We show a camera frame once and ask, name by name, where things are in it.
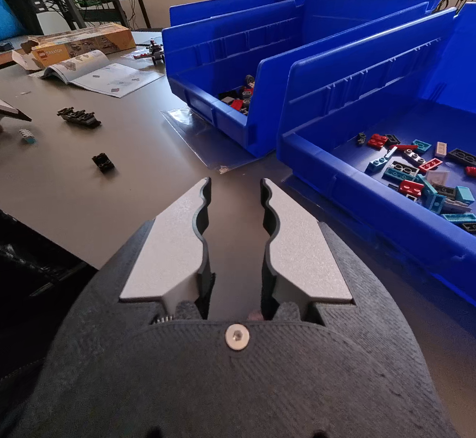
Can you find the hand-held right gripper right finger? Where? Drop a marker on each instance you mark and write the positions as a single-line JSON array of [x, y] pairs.
[[305, 259]]

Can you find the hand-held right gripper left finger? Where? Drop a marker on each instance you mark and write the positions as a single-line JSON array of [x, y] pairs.
[[169, 255]]

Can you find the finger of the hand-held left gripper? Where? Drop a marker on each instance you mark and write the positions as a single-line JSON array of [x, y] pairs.
[[11, 110]]

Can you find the teal and grey brick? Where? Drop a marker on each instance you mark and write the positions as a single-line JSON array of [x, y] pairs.
[[29, 136]]

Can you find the long black brick assembly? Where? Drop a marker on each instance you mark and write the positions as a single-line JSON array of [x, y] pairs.
[[79, 116]]

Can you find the blue plastic storage bin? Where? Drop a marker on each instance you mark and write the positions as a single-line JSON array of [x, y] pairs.
[[334, 192], [223, 4], [208, 54]]

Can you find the blue panel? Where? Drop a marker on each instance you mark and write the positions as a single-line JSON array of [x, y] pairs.
[[9, 17]]

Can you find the cardboard toy set box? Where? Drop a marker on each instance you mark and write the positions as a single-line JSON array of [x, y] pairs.
[[85, 41]]

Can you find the instruction booklet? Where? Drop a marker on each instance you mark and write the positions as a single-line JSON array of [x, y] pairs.
[[108, 77]]

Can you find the small black brick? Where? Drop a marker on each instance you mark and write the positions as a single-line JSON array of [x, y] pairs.
[[104, 162]]

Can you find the flat clear plastic bag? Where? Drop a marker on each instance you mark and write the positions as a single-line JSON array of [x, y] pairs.
[[193, 136]]

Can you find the pile of mixed toy bricks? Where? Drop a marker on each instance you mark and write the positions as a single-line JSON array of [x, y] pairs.
[[238, 99], [427, 181]]

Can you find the red and grey toy model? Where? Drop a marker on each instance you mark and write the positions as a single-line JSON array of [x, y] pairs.
[[154, 53]]

